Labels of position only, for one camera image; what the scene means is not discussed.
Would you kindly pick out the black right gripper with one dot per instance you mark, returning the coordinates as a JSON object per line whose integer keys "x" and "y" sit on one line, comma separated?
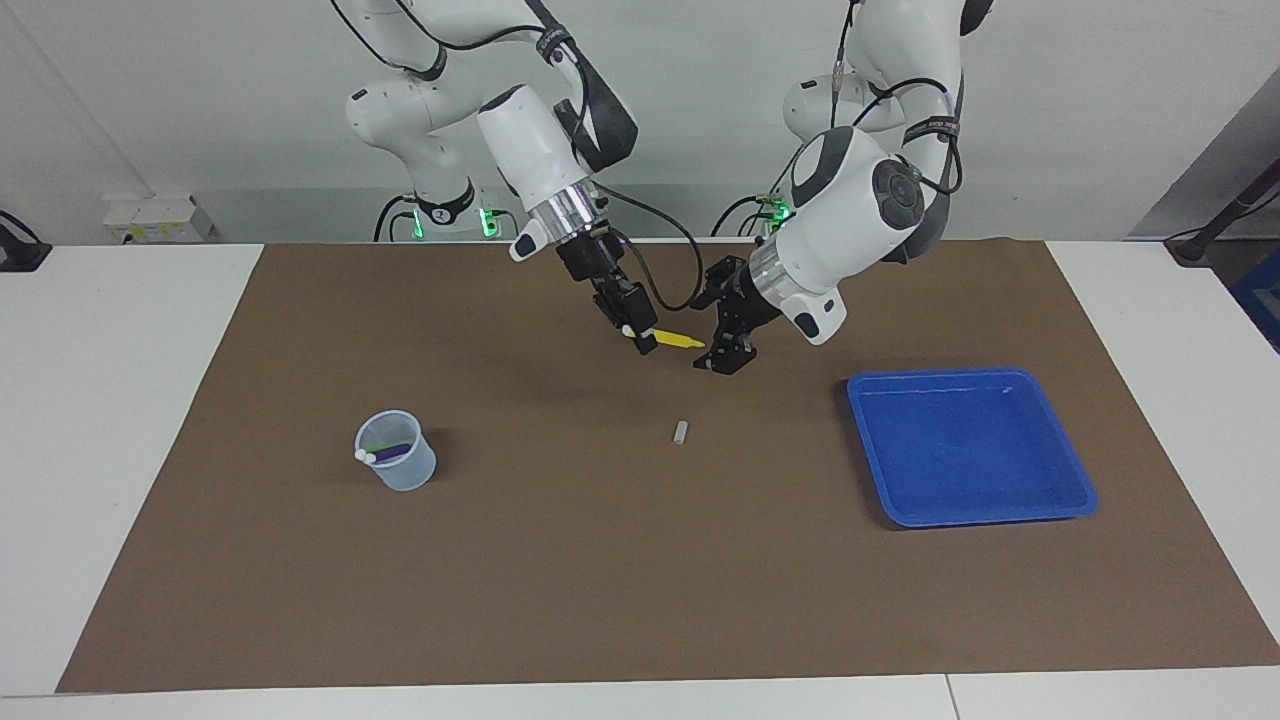
{"x": 595, "y": 262}

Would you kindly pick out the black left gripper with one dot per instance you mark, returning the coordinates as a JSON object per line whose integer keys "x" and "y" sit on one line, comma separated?
{"x": 745, "y": 305}

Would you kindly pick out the yellow pen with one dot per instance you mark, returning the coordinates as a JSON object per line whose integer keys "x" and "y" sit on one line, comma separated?
{"x": 675, "y": 339}

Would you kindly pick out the green pen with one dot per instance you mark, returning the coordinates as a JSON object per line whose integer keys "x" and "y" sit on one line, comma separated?
{"x": 392, "y": 446}

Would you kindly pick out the purple pen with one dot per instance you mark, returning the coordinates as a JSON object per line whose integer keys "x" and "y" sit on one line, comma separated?
{"x": 385, "y": 455}

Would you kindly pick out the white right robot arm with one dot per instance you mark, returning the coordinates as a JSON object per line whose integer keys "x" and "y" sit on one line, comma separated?
{"x": 540, "y": 150}

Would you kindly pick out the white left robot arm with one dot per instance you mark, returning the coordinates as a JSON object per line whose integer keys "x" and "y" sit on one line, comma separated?
{"x": 850, "y": 220}

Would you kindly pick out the brown table mat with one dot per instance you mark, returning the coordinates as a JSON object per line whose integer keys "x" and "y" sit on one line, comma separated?
{"x": 640, "y": 580}

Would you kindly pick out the blue plastic tray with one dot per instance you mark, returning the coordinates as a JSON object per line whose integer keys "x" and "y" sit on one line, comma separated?
{"x": 960, "y": 450}

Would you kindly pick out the clear plastic cup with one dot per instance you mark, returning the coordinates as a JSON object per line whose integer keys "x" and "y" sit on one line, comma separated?
{"x": 400, "y": 475}

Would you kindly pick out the black stand with pole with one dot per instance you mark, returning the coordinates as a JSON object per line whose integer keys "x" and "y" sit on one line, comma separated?
{"x": 1195, "y": 245}

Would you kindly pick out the blue box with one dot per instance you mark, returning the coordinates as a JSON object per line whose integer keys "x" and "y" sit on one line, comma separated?
{"x": 1262, "y": 300}

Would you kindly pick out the black table clamp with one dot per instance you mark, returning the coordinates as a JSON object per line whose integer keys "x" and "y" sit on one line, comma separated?
{"x": 20, "y": 255}

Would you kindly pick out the white wall socket box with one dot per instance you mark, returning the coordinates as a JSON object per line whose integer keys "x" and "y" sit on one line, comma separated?
{"x": 150, "y": 215}

